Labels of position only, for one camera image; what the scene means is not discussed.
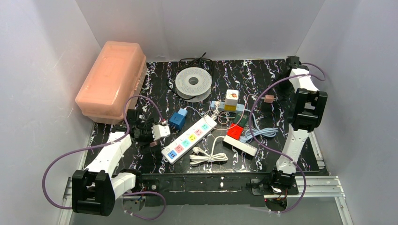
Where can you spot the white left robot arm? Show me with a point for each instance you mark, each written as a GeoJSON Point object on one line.
{"type": "Point", "coordinates": [96, 188]}

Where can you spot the pink cube adapter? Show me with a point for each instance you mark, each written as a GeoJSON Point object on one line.
{"type": "Point", "coordinates": [269, 99]}

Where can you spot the white perforated round speaker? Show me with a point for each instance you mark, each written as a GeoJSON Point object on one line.
{"type": "Point", "coordinates": [193, 84]}

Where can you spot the white colourful power strip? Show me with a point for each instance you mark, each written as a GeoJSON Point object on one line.
{"type": "Point", "coordinates": [188, 139]}

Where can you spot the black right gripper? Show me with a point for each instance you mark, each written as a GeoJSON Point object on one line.
{"type": "Point", "coordinates": [278, 94]}

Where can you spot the light blue power strip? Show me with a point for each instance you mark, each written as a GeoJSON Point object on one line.
{"type": "Point", "coordinates": [228, 108]}

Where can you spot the red cube adapter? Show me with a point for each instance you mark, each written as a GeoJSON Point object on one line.
{"type": "Point", "coordinates": [235, 131]}

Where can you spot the blue cube adapter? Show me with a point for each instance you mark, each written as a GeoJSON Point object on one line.
{"type": "Point", "coordinates": [177, 120]}

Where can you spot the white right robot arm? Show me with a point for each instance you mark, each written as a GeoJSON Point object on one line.
{"type": "Point", "coordinates": [305, 114]}

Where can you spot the white plug with cable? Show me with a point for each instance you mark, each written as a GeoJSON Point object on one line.
{"type": "Point", "coordinates": [199, 156]}

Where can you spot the white small power strip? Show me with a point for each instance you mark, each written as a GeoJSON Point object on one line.
{"type": "Point", "coordinates": [249, 149]}

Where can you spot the pink translucent storage box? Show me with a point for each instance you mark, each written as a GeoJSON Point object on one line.
{"type": "Point", "coordinates": [117, 74]}

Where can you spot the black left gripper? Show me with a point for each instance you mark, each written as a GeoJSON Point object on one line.
{"type": "Point", "coordinates": [147, 133]}

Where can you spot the white yellow cube adapter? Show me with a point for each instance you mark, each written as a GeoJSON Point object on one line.
{"type": "Point", "coordinates": [232, 97]}

